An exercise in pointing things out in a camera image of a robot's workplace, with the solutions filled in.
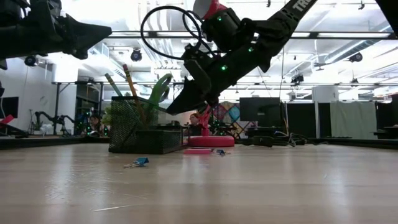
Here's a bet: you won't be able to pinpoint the black computer monitor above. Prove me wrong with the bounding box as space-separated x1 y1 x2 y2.
239 97 282 123

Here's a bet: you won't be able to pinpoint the yellow pencil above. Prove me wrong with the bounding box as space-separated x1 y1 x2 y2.
122 63 147 125

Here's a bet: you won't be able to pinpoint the green artificial plant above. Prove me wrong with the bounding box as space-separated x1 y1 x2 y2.
101 91 131 138

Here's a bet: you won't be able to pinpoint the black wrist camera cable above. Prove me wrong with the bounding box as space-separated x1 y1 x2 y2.
140 5 218 60

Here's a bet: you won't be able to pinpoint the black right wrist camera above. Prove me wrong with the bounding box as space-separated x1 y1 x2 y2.
182 43 206 62

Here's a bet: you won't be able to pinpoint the colourful patterned quilt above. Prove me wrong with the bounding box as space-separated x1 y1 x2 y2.
213 102 242 131

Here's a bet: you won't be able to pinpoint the black wall screen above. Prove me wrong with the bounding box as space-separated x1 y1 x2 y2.
0 96 19 119

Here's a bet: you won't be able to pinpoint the pink eraser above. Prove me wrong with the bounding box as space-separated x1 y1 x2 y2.
183 147 214 156

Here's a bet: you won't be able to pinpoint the person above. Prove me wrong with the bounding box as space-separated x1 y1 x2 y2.
186 113 205 137
88 114 104 135

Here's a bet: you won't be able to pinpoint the teal pencil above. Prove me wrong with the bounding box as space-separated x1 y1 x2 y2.
104 73 124 99

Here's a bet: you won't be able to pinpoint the black mesh desk organizer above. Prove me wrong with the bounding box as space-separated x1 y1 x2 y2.
108 95 184 155

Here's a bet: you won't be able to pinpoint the red desk lamp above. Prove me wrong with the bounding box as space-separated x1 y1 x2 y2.
188 0 236 148

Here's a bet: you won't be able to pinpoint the red flat object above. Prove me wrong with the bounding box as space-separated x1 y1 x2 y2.
0 114 15 126

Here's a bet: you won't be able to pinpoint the grey green curtain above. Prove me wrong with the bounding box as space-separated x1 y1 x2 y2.
330 101 377 140

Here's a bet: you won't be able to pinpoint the green handled scissors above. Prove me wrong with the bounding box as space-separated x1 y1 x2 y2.
135 73 174 125

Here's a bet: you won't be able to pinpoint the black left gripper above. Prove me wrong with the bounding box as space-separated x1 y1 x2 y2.
30 0 112 60

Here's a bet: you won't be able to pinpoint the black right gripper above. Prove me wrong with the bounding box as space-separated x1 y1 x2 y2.
166 50 253 114

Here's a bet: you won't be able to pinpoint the black partition panel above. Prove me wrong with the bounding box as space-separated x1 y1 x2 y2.
285 102 331 139

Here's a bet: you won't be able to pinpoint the black lamp cable with switch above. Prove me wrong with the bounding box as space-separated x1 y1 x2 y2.
245 130 330 147

